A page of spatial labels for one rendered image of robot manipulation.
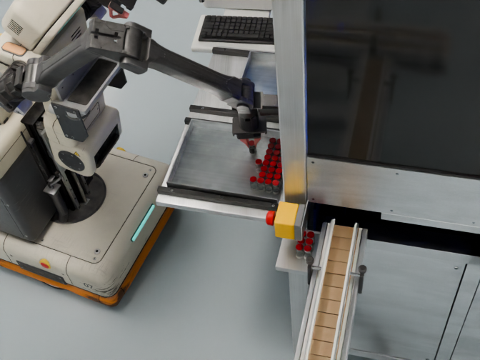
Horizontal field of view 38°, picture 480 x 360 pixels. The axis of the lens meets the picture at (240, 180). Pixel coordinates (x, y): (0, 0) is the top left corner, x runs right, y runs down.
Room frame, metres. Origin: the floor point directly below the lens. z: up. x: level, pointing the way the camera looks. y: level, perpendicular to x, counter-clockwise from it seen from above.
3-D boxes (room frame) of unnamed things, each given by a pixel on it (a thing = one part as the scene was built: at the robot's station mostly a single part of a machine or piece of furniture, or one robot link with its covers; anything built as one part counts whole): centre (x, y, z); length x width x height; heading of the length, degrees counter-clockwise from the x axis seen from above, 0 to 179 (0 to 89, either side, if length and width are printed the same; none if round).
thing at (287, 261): (1.01, -0.15, 0.87); 0.14 x 0.13 x 0.02; 70
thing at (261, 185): (1.32, -0.09, 0.90); 0.18 x 0.02 x 0.05; 159
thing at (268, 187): (1.31, -0.11, 0.90); 0.18 x 0.02 x 0.05; 159
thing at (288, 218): (1.04, -0.12, 0.99); 0.08 x 0.07 x 0.07; 70
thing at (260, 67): (1.63, -0.21, 0.90); 0.34 x 0.26 x 0.04; 70
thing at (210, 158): (1.35, 0.01, 0.90); 0.34 x 0.26 x 0.04; 69
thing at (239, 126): (1.39, -0.05, 1.03); 0.10 x 0.07 x 0.07; 83
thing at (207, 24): (2.04, -0.13, 0.82); 0.40 x 0.14 x 0.02; 74
